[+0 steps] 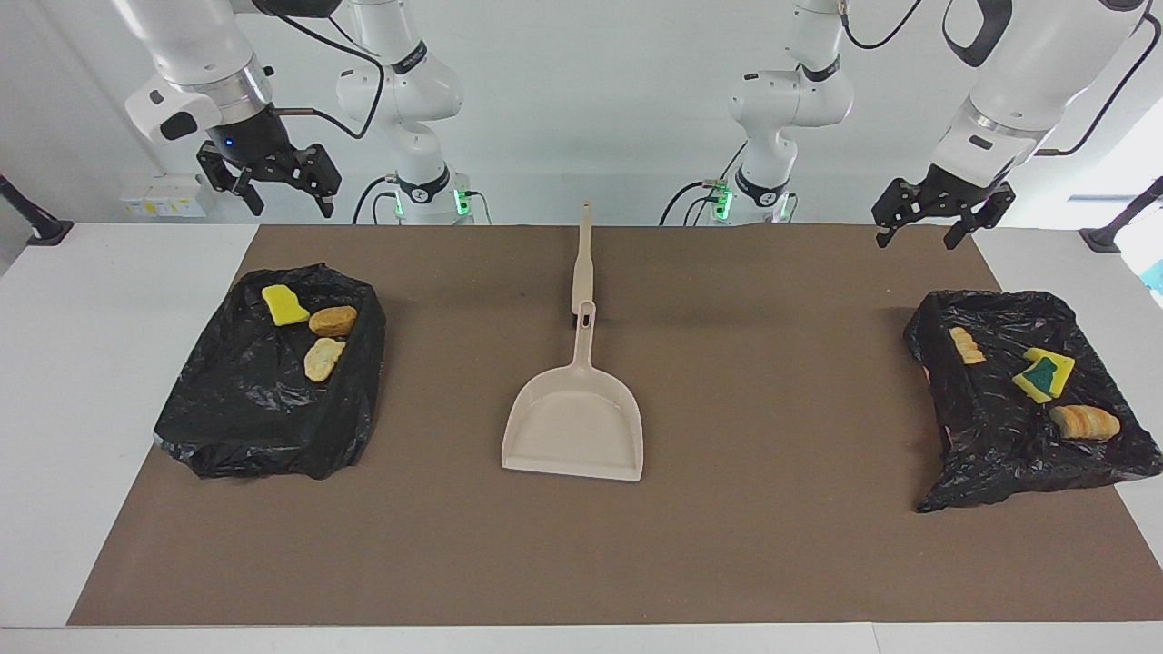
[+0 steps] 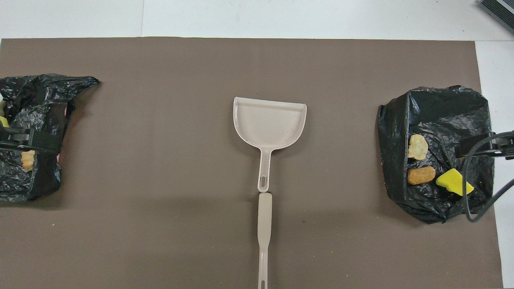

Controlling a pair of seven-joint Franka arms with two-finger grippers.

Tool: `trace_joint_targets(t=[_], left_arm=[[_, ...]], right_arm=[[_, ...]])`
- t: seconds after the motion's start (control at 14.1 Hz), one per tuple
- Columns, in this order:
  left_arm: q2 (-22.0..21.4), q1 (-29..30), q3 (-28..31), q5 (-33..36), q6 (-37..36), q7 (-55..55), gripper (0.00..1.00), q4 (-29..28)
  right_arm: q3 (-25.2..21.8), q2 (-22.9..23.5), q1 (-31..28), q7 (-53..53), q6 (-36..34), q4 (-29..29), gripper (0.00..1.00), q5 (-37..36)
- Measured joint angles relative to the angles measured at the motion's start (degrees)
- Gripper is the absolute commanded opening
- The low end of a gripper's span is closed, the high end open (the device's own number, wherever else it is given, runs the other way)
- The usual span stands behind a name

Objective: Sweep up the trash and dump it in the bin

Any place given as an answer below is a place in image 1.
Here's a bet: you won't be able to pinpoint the croissant shaped bread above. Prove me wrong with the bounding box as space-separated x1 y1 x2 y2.
303 337 347 383

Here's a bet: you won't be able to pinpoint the black trash bag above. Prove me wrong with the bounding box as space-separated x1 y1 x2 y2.
903 290 1163 514
153 263 387 481

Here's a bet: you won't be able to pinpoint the black clamp stand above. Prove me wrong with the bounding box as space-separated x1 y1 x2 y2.
0 174 74 246
1079 177 1163 253

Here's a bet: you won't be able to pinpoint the right black trash bag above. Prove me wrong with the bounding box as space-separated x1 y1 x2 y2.
153 263 387 481

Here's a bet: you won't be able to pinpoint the beige plastic dustpan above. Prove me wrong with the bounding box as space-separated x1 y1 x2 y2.
501 301 645 483

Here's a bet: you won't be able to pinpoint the yellow sponge green backing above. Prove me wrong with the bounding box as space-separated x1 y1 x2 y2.
1012 356 1060 404
262 284 311 326

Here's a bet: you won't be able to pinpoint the black base cable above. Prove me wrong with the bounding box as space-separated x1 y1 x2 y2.
661 141 732 225
353 175 401 225

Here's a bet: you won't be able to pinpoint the left black trash bag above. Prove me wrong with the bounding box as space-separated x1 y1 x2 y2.
903 290 1163 514

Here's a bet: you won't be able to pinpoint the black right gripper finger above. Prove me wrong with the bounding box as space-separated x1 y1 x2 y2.
197 145 265 217
298 143 343 220

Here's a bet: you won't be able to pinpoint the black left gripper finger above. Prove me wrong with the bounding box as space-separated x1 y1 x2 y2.
871 178 926 249
943 183 1017 252

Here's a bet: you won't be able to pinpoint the beige brush black bristles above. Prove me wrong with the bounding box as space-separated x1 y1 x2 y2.
570 202 598 330

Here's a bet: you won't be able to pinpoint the brown table mat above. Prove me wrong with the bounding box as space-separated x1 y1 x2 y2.
68 224 1163 626

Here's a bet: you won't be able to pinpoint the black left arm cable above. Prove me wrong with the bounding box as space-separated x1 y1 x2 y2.
840 0 1163 157

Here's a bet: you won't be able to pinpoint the pale ridged bread slice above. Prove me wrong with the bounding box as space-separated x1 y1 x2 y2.
949 326 988 366

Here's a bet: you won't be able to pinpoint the brown bread roll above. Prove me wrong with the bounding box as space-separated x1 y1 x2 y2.
309 306 359 337

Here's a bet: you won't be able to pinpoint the white wall socket box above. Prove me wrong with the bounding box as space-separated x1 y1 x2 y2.
120 174 208 219

